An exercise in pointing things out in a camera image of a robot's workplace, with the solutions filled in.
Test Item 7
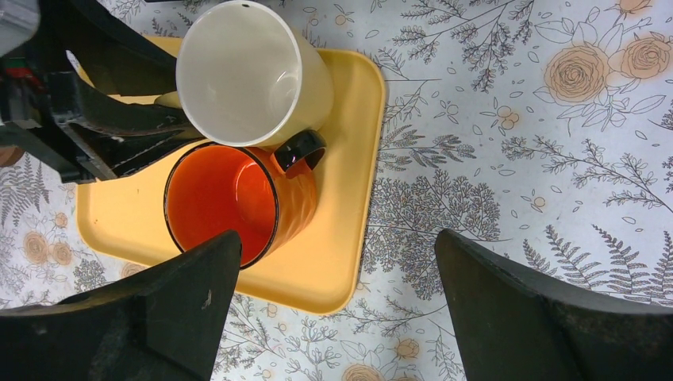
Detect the dark wood grain coaster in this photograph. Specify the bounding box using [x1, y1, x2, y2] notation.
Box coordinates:
[0, 146, 25, 167]

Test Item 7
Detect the yellow mug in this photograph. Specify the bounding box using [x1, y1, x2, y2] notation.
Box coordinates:
[156, 1, 334, 147]

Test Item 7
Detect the floral tablecloth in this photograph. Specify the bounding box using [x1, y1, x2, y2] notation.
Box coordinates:
[0, 0, 673, 381]

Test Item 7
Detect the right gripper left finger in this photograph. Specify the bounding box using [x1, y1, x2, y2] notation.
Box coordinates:
[1, 231, 241, 380]

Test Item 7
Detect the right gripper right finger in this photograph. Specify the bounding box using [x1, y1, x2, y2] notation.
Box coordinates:
[434, 229, 672, 380]

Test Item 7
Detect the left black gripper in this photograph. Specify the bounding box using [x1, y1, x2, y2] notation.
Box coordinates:
[1, 1, 195, 183]

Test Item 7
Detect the orange mug black handle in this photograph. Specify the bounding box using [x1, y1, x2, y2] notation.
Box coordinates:
[163, 129, 326, 269]

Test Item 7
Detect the yellow plastic tray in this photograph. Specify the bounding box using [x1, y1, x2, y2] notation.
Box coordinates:
[75, 48, 386, 315]

